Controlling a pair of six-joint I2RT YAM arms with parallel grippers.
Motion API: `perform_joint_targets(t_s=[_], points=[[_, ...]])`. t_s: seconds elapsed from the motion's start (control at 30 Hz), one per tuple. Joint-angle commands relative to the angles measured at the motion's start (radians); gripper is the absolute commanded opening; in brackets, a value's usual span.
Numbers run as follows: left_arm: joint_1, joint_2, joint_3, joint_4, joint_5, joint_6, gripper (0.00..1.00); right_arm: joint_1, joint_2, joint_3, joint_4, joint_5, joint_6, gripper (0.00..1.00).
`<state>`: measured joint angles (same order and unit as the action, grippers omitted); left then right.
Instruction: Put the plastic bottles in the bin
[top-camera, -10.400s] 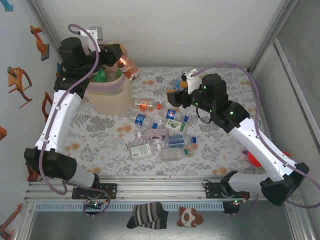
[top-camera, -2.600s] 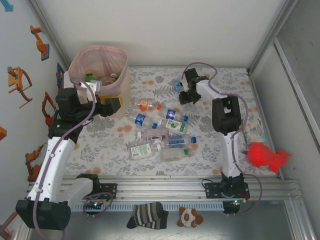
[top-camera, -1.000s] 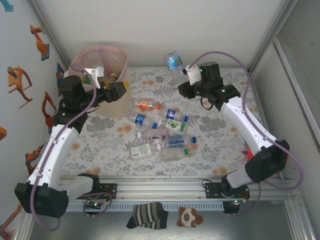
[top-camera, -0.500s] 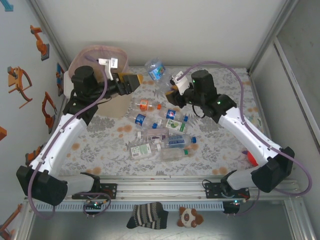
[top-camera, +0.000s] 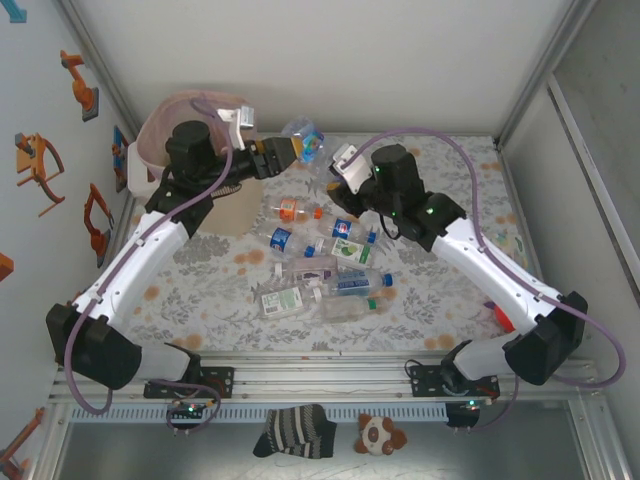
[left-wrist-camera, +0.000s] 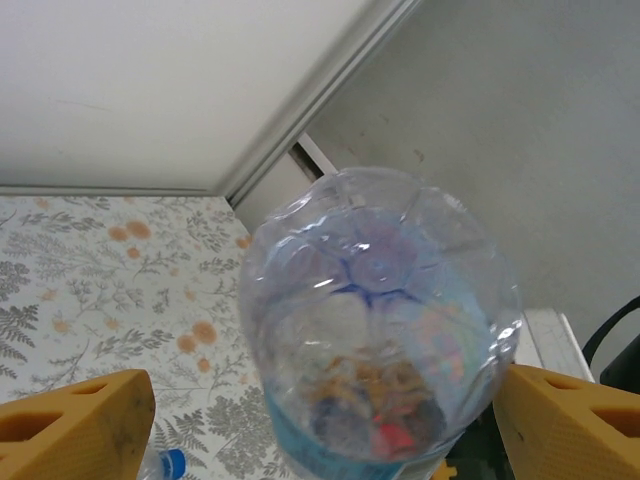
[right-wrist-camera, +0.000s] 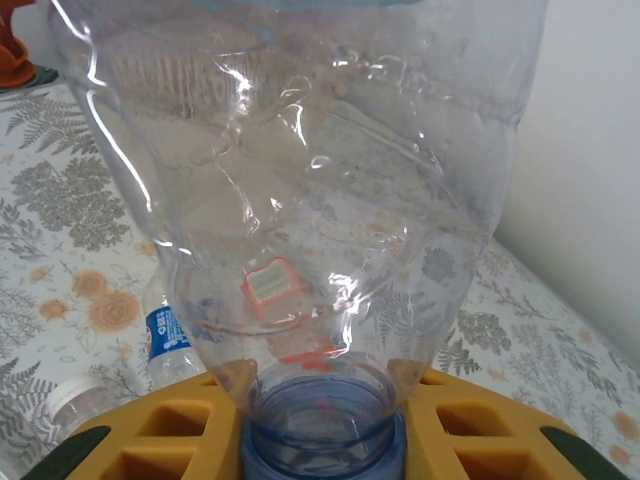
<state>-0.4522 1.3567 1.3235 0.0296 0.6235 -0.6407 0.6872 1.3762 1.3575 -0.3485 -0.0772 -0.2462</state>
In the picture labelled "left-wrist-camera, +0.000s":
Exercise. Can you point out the Pepsi bottle blue cap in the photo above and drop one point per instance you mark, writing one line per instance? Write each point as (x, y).
(170, 460)

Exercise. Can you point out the aluminium frame post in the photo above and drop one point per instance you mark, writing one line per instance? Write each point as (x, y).
(322, 97)

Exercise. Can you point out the floral tablecloth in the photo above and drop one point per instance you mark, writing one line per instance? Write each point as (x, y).
(100, 280)

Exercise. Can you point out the clear bottle cyan label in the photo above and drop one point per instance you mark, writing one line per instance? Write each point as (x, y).
(375, 300)

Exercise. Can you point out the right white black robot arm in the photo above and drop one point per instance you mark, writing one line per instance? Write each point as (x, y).
(625, 370)

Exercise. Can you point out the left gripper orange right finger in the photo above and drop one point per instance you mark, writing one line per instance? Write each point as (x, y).
(540, 440)

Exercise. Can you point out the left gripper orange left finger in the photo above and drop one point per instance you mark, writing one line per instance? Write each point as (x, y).
(100, 440)

